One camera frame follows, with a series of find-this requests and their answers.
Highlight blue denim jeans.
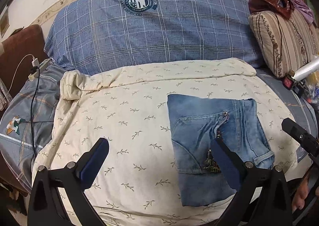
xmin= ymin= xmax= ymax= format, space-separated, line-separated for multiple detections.
xmin=167 ymin=94 xmax=275 ymax=206

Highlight person right hand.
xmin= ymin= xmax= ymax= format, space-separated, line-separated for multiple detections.
xmin=292 ymin=178 xmax=309 ymax=212

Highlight grey patterned bedsheet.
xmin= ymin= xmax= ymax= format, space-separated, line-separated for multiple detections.
xmin=1 ymin=62 xmax=66 ymax=193

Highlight cream floral quilt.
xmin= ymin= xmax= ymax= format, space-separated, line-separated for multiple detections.
xmin=35 ymin=58 xmax=299 ymax=225

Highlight dark blue label bottle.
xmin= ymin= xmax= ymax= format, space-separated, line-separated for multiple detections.
xmin=293 ymin=81 xmax=306 ymax=98

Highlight clear plastic bag of items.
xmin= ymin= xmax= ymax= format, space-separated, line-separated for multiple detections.
xmin=304 ymin=71 xmax=319 ymax=104

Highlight grey hanging cloth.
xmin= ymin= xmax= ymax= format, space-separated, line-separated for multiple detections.
xmin=0 ymin=79 xmax=12 ymax=111

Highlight red label bottle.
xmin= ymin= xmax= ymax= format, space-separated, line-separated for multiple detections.
xmin=282 ymin=70 xmax=296 ymax=91

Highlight white power strip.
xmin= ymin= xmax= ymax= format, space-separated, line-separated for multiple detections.
xmin=28 ymin=58 xmax=52 ymax=81

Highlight beige striped floral pillow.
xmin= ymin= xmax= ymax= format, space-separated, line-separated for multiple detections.
xmin=249 ymin=10 xmax=318 ymax=78

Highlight brown headboard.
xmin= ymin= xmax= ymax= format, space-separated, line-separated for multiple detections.
xmin=1 ymin=25 xmax=48 ymax=97

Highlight purple cloth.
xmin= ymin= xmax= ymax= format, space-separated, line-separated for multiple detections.
xmin=290 ymin=0 xmax=317 ymax=26

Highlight blue plaid pillow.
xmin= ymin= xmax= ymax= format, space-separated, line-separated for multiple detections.
xmin=44 ymin=0 xmax=264 ymax=75

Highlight black power cable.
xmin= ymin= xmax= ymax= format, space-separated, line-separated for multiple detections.
xmin=30 ymin=66 xmax=42 ymax=162

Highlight small wall picture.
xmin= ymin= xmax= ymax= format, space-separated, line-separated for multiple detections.
xmin=0 ymin=10 xmax=10 ymax=37

